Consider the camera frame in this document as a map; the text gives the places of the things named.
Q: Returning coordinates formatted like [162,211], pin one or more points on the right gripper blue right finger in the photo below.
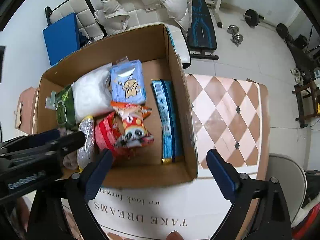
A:
[225,175]

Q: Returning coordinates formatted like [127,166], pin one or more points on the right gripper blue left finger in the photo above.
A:
[94,174]

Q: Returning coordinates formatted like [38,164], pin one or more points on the silver yellow scrub sponge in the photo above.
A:
[86,154]

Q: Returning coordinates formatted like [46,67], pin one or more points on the red snack packet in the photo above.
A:
[107,133]

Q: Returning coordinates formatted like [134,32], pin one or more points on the green snack packet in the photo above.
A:
[64,108]

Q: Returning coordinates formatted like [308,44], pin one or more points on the orange snack packet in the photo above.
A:
[135,132]

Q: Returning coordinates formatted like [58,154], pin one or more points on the white soft pouch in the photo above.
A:
[91,93]

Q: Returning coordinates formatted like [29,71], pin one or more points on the blue cartoon tissue pack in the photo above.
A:
[127,83]

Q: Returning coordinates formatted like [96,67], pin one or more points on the long blue snack packet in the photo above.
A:
[172,148]

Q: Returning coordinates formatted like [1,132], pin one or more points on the lilac sock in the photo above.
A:
[70,160]

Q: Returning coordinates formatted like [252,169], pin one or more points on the person's fingertip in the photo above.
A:
[174,236]

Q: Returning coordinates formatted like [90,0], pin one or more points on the cardboard scrap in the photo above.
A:
[18,114]

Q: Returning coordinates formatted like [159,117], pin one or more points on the grey round chair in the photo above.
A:
[292,179]

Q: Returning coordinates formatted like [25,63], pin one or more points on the checkered table mat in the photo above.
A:
[228,115]

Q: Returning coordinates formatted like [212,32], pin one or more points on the wooden chair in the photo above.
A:
[307,97]

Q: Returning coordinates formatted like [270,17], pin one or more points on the blue folded mat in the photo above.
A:
[62,38]

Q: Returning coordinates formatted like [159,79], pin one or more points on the open cardboard box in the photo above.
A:
[152,46]

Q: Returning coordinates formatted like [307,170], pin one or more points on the black blue weight bench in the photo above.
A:
[201,34]

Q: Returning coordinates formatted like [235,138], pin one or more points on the chrome dumbbell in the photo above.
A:
[237,38]

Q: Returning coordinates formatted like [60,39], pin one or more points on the floor barbell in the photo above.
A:
[252,18]

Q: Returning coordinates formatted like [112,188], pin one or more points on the white puffer jacket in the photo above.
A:
[117,16]

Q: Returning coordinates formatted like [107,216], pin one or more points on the white padded chair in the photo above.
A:
[89,27]

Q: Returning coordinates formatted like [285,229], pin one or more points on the white weight rack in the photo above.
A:
[215,6]

